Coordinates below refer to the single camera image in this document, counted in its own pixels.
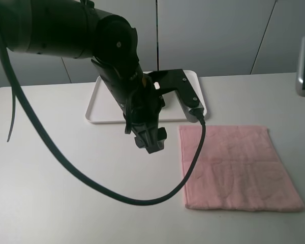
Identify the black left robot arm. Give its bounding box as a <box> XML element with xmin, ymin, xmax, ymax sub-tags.
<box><xmin>0</xmin><ymin>1</ymin><xmax>167</xmax><ymax>154</ymax></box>

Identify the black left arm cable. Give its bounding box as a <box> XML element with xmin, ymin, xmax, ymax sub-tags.
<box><xmin>0</xmin><ymin>12</ymin><xmax>207</xmax><ymax>206</ymax></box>

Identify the white rectangular plastic tray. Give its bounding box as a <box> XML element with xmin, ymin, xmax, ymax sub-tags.
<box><xmin>85</xmin><ymin>70</ymin><xmax>207</xmax><ymax>124</ymax></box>

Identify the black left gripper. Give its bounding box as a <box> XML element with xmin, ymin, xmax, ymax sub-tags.
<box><xmin>124</xmin><ymin>76</ymin><xmax>167</xmax><ymax>154</ymax></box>

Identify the pink towel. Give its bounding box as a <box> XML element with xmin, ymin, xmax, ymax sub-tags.
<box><xmin>184</xmin><ymin>126</ymin><xmax>304</xmax><ymax>212</ymax></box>

